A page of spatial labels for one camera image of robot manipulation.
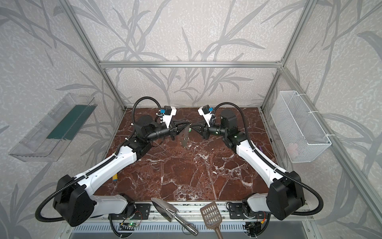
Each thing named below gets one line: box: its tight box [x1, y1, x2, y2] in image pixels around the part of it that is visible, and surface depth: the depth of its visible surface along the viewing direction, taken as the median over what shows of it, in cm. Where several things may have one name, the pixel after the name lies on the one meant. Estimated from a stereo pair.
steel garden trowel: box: [150, 197, 199, 237], surface depth 74 cm
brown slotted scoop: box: [199, 202, 224, 239], surface depth 72 cm
